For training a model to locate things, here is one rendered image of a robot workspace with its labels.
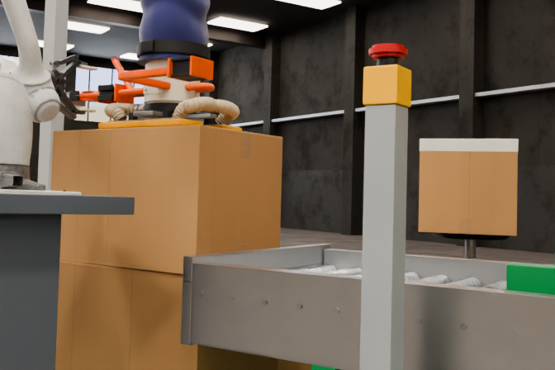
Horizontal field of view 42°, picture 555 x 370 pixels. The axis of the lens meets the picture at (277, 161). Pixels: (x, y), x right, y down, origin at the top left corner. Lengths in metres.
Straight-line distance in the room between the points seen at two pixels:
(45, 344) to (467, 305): 0.93
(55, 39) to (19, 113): 3.79
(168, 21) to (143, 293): 0.80
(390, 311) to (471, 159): 1.89
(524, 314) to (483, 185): 1.75
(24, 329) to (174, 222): 0.49
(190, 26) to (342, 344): 1.11
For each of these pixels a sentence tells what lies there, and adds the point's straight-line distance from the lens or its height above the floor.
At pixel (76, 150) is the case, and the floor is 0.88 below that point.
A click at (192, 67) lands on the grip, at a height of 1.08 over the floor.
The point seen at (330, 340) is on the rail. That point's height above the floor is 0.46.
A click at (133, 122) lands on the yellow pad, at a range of 2.16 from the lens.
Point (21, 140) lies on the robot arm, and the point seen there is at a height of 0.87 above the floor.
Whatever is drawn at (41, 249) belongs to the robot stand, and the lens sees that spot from 1.72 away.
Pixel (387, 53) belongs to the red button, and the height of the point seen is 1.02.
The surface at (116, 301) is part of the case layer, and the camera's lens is 2.13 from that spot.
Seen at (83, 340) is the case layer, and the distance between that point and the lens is 2.25.
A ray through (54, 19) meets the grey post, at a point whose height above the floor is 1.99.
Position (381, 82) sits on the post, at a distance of 1.29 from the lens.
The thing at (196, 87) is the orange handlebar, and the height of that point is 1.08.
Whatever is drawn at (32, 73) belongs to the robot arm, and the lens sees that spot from 2.01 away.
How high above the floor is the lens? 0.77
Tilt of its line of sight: 3 degrees up
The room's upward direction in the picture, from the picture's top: 2 degrees clockwise
